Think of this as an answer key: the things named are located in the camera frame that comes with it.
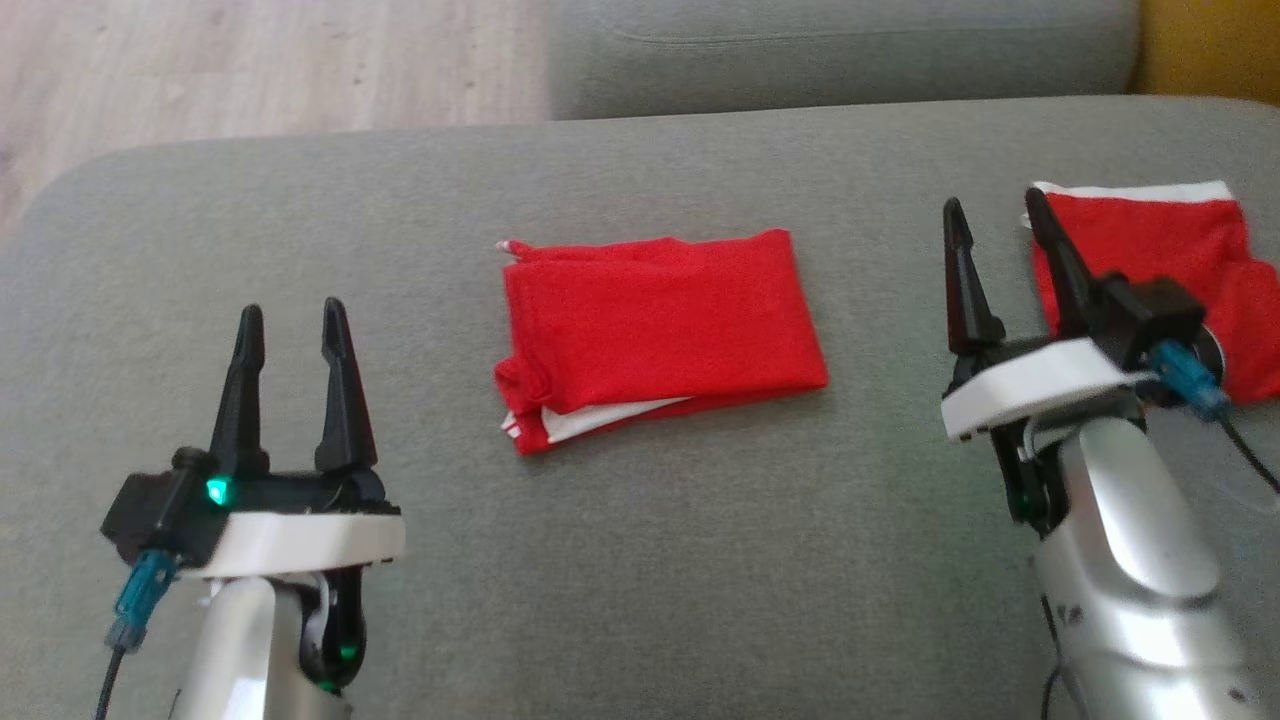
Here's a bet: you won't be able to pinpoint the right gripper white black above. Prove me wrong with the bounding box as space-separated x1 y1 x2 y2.
940 188 1151 531

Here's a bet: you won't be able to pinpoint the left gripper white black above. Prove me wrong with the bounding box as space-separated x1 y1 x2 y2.
208 298 406 691

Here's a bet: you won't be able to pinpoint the red shorts white trim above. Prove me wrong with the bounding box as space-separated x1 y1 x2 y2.
1022 180 1280 406

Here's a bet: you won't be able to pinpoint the red jersey white sleeves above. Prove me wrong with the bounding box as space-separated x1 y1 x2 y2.
493 228 831 456

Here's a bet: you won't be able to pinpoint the grey sofa seat cushion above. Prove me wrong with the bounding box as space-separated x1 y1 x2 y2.
545 0 1143 121

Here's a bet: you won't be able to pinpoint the wide yellow sofa back cushion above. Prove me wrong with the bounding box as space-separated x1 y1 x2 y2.
1135 0 1280 106

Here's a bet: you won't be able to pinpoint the large grey sofa seat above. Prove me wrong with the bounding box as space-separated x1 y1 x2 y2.
0 95 1280 720

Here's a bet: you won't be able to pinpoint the right black cable blue plug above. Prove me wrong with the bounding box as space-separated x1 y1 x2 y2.
1146 340 1280 496

